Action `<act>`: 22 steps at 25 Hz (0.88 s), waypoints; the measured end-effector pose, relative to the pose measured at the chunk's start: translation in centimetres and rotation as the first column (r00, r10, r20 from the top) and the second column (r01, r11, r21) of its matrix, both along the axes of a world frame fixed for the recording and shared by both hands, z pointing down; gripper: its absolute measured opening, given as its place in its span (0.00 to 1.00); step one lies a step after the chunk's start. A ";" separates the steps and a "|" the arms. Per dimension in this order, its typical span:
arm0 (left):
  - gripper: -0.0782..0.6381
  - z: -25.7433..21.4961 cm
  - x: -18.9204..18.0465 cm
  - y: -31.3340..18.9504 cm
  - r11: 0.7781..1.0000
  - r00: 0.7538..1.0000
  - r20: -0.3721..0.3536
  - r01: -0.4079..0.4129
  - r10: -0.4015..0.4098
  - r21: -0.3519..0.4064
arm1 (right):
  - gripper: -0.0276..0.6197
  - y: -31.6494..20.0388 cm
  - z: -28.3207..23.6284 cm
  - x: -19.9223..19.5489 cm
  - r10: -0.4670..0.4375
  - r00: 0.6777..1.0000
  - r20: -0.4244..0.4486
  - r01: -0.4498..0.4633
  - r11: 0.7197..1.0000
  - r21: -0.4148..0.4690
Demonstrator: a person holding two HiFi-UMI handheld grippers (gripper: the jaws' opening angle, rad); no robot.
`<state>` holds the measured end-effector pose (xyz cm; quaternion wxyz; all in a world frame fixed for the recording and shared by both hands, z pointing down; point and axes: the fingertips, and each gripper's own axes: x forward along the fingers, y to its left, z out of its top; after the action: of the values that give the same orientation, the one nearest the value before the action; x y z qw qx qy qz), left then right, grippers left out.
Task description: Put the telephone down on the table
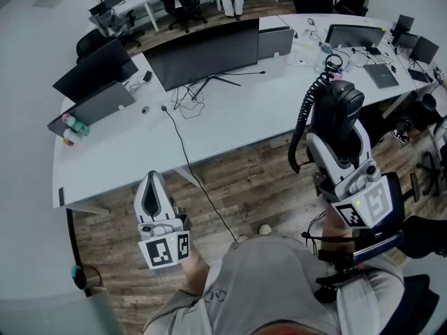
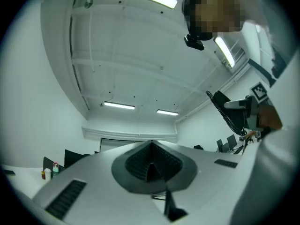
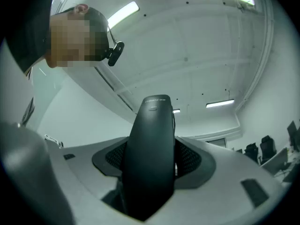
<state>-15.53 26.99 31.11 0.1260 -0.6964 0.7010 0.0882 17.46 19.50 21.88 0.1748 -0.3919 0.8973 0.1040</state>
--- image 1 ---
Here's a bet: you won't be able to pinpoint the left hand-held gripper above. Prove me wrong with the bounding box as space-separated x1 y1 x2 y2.
133 170 192 270

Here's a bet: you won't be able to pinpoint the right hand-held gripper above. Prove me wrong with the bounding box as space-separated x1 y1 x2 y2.
306 120 395 230

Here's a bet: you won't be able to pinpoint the black phone cord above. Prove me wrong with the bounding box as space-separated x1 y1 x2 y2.
287 53 346 174

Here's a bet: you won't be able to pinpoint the person's left forearm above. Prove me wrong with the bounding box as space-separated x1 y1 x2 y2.
181 255 212 297

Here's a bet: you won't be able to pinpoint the person's right forearm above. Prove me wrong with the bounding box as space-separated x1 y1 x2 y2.
319 204 358 258

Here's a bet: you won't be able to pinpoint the long white desk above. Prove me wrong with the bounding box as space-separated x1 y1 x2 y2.
52 13 447 209

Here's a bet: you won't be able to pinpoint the black mesh office chair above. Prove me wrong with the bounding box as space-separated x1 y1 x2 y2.
75 29 117 64

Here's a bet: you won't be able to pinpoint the white back desk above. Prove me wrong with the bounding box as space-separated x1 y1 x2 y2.
111 0 225 33

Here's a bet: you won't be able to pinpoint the closed grey laptop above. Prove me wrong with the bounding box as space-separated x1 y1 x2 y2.
362 63 400 90

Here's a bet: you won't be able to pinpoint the round bin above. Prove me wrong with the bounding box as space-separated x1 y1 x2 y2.
83 266 104 289

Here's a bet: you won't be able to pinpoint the clear water bottle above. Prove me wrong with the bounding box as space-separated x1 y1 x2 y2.
314 42 333 74

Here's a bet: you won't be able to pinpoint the green bottle with pink cap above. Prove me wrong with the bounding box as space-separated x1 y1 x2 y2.
61 113 91 137

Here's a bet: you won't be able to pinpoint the teal and black object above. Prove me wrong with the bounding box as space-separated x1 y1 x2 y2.
71 265 87 290

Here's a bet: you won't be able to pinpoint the black keyboard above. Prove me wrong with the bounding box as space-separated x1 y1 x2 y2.
407 68 432 84

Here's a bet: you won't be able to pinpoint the black chair with armrest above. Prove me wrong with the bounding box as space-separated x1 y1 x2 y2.
380 171 447 335

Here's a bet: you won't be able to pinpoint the small black monitor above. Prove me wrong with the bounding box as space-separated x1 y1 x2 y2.
394 14 416 35
409 36 440 66

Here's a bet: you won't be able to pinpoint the person's grey shirt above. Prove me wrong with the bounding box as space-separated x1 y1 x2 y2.
142 232 406 335

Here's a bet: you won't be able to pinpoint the black monitor with silver logo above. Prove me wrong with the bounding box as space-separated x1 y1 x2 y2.
52 37 140 103

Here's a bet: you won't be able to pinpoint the large black monitor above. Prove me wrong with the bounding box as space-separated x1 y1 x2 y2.
142 18 266 101

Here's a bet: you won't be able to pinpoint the clear plastic bag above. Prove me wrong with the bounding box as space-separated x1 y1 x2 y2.
94 7 129 38

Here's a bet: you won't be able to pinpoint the black chair with plastic bag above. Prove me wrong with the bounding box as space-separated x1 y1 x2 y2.
89 0 145 48

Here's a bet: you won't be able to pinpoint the black power cable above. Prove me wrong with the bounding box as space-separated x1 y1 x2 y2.
160 105 239 244

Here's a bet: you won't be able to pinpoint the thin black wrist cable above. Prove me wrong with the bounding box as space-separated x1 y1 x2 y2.
301 210 361 255

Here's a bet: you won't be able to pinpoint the black monitor cables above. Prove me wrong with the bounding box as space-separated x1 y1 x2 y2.
127 70 207 120

